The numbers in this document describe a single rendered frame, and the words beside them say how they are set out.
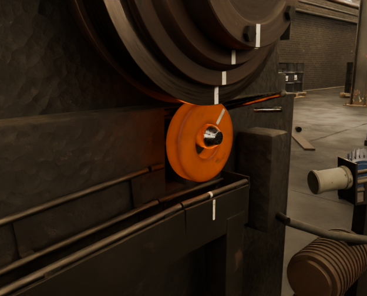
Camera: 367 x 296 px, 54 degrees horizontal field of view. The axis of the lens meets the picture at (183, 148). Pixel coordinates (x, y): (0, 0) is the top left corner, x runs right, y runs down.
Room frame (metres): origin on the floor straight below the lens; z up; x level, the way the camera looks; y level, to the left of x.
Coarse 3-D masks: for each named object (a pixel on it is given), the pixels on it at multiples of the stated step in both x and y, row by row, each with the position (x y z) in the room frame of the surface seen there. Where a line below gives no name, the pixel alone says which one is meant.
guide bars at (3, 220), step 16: (128, 176) 0.61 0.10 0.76; (80, 192) 0.55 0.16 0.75; (192, 192) 0.70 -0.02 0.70; (32, 208) 0.49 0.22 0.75; (48, 208) 0.51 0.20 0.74; (144, 208) 0.61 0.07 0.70; (0, 224) 0.46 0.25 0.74; (16, 224) 0.48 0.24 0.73; (112, 224) 0.56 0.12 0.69; (16, 240) 0.47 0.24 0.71; (64, 240) 0.50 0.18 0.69; (80, 240) 0.52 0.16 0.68; (32, 256) 0.47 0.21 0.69; (0, 272) 0.43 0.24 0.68; (32, 272) 0.47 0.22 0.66
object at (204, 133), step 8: (168, 120) 0.71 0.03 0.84; (168, 128) 0.70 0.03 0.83; (208, 128) 0.64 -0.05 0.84; (216, 128) 0.64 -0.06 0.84; (200, 136) 0.64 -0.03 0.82; (208, 136) 0.63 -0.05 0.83; (216, 136) 0.63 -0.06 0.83; (200, 144) 0.64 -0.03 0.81; (208, 144) 0.63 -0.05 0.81; (216, 144) 0.63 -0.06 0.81
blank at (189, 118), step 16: (176, 112) 0.63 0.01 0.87; (192, 112) 0.62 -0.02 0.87; (208, 112) 0.65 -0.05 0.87; (224, 112) 0.68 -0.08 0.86; (176, 128) 0.61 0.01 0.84; (192, 128) 0.62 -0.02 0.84; (224, 128) 0.68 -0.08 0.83; (176, 144) 0.60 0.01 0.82; (192, 144) 0.62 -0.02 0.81; (224, 144) 0.69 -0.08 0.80; (176, 160) 0.61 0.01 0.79; (192, 160) 0.62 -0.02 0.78; (208, 160) 0.65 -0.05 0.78; (224, 160) 0.69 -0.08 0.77; (192, 176) 0.62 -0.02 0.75; (208, 176) 0.65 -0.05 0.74
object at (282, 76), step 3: (279, 72) 3.57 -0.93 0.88; (282, 72) 3.56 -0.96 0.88; (279, 75) 3.31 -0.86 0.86; (282, 75) 3.35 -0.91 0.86; (285, 75) 3.43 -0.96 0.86; (279, 78) 3.31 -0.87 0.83; (282, 78) 3.35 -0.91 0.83; (285, 78) 3.44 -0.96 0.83; (279, 81) 3.31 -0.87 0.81; (282, 81) 3.36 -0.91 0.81; (279, 84) 3.32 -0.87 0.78; (282, 84) 3.36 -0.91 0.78; (279, 87) 3.32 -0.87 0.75; (282, 87) 3.36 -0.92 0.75; (279, 90) 3.32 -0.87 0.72
